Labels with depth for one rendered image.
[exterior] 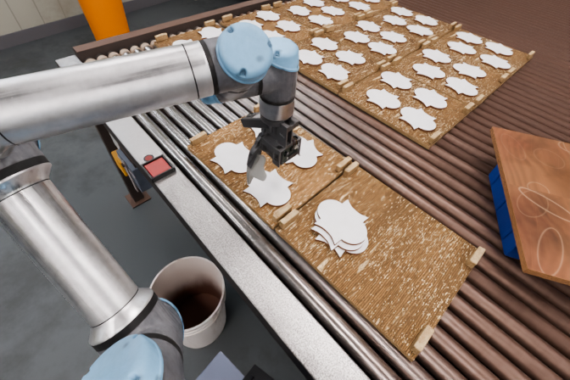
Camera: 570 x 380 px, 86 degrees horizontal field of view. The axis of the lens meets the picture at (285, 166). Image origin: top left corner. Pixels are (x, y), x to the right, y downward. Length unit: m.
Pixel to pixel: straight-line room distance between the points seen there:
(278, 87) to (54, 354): 1.63
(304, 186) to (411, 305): 0.40
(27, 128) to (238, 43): 0.26
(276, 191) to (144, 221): 1.31
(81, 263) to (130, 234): 1.47
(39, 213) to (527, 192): 1.05
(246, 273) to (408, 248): 0.41
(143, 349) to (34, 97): 0.34
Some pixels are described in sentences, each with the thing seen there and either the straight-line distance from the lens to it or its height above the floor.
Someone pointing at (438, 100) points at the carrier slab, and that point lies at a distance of 1.40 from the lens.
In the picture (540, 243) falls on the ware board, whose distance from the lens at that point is 0.92.
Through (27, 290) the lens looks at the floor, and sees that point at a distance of 2.12.
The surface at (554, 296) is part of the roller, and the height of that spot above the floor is 0.92.
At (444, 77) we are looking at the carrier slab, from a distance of 1.59.
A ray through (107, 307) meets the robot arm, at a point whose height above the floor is 1.11.
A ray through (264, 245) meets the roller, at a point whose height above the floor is 0.92.
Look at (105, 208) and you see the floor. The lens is 2.22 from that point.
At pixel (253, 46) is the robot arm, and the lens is 0.43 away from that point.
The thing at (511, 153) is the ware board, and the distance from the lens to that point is 1.12.
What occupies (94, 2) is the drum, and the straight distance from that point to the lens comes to 3.54.
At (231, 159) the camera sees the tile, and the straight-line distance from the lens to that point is 0.96.
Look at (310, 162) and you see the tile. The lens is 0.96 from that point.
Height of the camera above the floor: 1.64
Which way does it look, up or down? 47 degrees down
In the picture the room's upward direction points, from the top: 5 degrees clockwise
